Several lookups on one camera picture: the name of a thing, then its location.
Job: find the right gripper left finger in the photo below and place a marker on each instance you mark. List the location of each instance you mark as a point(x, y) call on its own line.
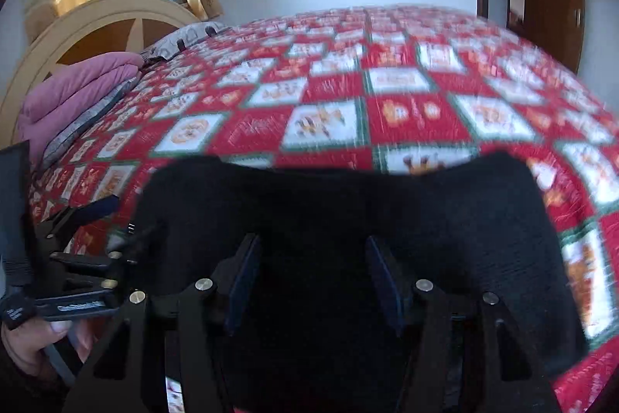
point(185, 333)

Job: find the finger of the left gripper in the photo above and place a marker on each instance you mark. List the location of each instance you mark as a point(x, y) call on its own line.
point(64, 224)

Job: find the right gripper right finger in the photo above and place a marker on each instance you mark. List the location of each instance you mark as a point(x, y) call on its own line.
point(464, 353)

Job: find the black pants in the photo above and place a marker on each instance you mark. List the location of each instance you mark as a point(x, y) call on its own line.
point(313, 337)

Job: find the person left hand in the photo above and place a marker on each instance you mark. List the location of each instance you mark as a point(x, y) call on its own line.
point(25, 345)

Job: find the grey blue pillow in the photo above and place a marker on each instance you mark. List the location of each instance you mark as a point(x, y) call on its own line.
point(62, 142)

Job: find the pink folded blanket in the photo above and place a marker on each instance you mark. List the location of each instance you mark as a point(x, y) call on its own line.
point(59, 100)

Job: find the cream wooden headboard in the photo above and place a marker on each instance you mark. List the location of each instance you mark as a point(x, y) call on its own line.
point(95, 27)

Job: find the grey patterned pillow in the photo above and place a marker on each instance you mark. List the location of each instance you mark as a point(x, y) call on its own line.
point(179, 40)

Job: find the red patchwork bedspread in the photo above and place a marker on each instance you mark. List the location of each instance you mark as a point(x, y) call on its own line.
point(399, 89)

